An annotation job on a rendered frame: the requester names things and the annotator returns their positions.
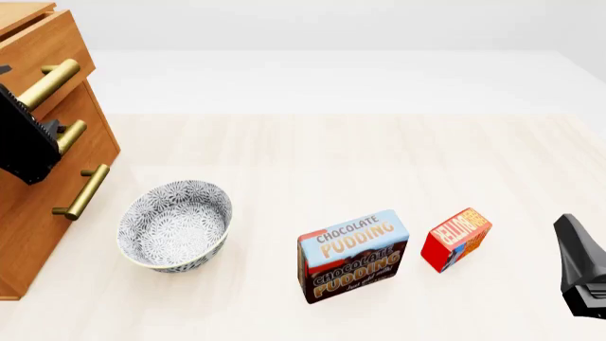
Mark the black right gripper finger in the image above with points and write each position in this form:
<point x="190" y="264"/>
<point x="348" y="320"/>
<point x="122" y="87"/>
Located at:
<point x="580" y="252"/>

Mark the wooden drawer, slightly open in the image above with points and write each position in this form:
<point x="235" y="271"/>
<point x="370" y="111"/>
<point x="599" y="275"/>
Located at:
<point x="42" y="42"/>

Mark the small dark grey plate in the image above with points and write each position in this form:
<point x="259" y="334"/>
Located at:
<point x="3" y="69"/>

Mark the chocolate pudding box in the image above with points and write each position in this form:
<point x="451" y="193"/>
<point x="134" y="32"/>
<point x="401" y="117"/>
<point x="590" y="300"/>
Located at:
<point x="352" y="255"/>

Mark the wooden cabinet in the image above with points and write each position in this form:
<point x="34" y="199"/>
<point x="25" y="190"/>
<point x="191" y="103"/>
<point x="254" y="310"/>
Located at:
<point x="19" y="248"/>

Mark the red butter box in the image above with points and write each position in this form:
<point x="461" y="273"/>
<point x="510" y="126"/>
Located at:
<point x="454" y="241"/>

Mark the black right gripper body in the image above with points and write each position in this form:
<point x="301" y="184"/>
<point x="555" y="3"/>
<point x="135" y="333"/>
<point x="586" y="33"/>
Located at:
<point x="589" y="298"/>

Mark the patterned blue white bowl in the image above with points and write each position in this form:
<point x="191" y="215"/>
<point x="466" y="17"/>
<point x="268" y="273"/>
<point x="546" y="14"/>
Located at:
<point x="175" y="227"/>

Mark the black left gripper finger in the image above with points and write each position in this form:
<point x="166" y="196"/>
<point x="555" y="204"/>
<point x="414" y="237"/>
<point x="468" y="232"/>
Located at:
<point x="21" y="142"/>
<point x="53" y="126"/>

